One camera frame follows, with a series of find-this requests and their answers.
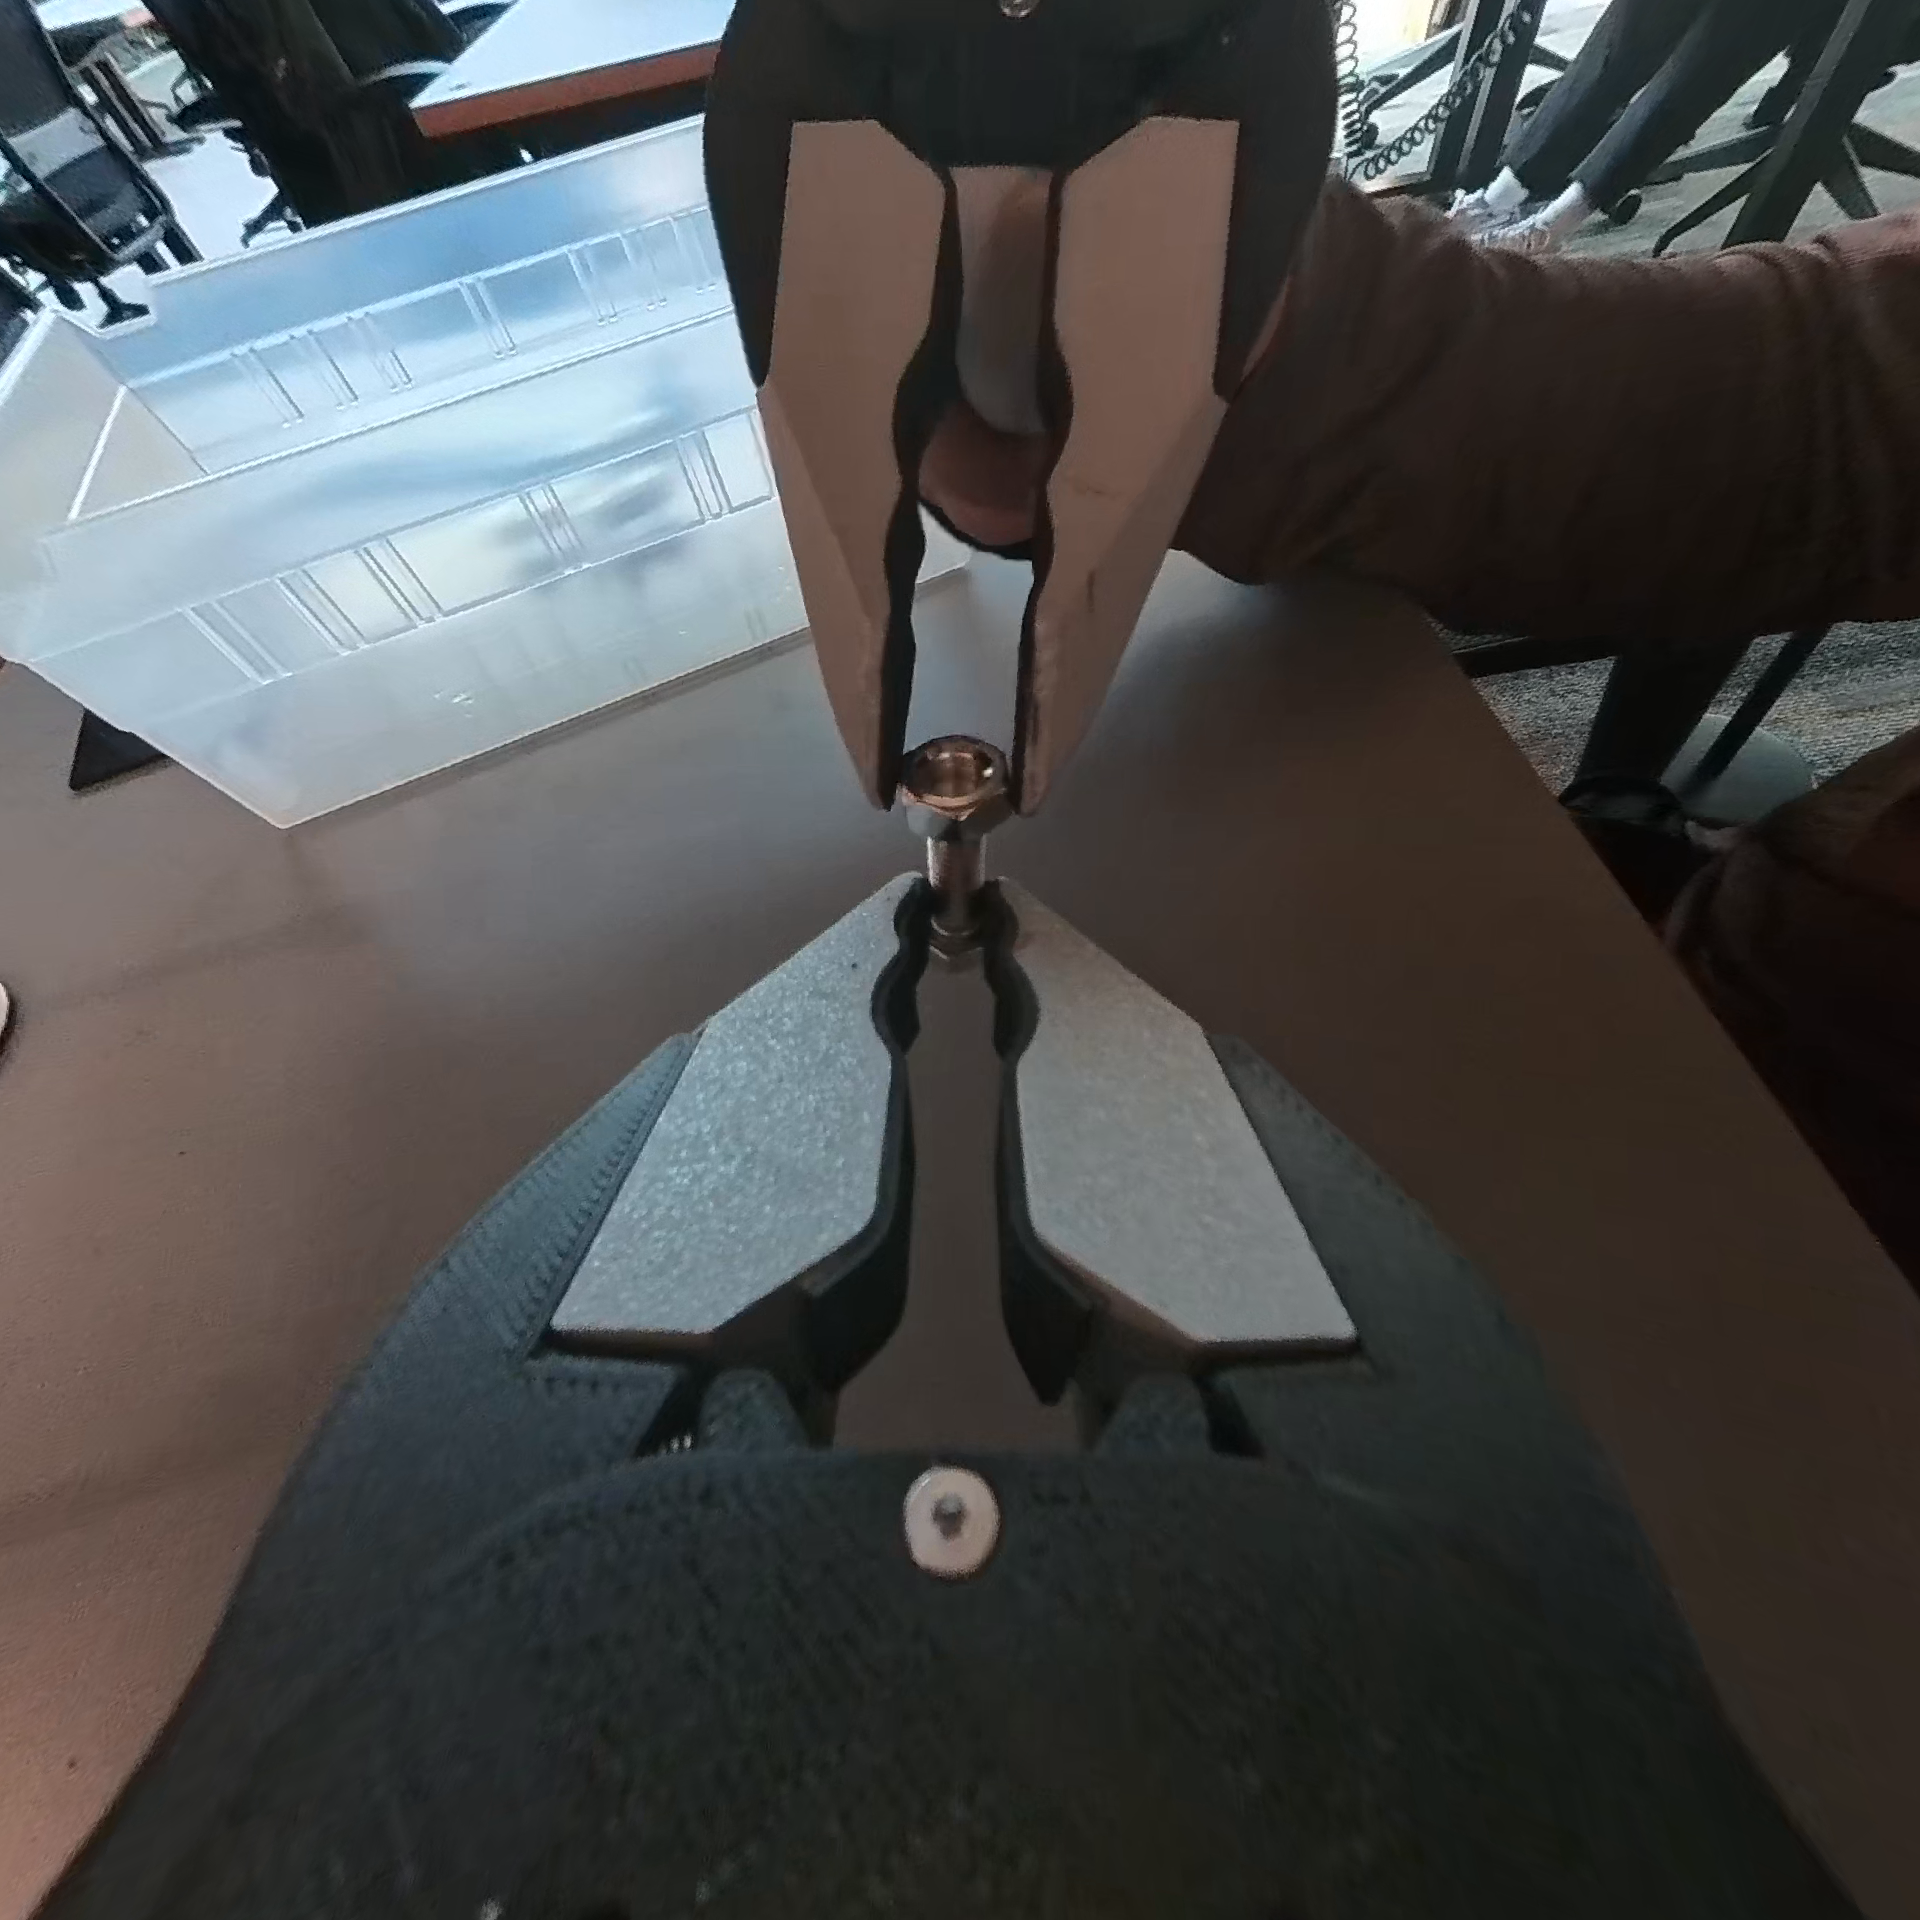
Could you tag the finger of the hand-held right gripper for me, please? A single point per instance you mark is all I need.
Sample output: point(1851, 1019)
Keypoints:
point(845, 393)
point(1143, 357)

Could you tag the black office chair grey band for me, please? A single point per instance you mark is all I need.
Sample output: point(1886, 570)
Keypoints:
point(77, 166)

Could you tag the black chair base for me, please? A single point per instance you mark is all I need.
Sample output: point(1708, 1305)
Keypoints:
point(1817, 150)

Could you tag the black flat pad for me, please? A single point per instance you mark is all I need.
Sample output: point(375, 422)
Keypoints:
point(109, 742)

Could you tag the person's right forearm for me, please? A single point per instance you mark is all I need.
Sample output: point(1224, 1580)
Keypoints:
point(1576, 403)

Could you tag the person's right leg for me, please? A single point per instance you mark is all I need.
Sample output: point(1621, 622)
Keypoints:
point(1830, 1019)

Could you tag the black desk leg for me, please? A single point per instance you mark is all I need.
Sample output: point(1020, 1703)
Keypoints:
point(1480, 77)

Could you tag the dark office chair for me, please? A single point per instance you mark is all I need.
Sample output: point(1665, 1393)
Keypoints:
point(301, 93)

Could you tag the silver bolt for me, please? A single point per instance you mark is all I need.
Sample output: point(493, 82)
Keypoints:
point(949, 885)

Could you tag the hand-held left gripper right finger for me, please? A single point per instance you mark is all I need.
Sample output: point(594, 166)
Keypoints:
point(1155, 1187)

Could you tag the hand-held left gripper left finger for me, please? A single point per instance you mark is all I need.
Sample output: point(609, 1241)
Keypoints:
point(737, 1187)

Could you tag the silver hex nut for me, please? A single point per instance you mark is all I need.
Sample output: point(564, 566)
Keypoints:
point(953, 790)

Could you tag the desk with reddish edge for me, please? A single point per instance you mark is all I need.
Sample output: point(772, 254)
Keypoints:
point(574, 57)

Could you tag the clear plastic bin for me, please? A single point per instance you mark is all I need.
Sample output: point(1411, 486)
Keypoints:
point(375, 494)

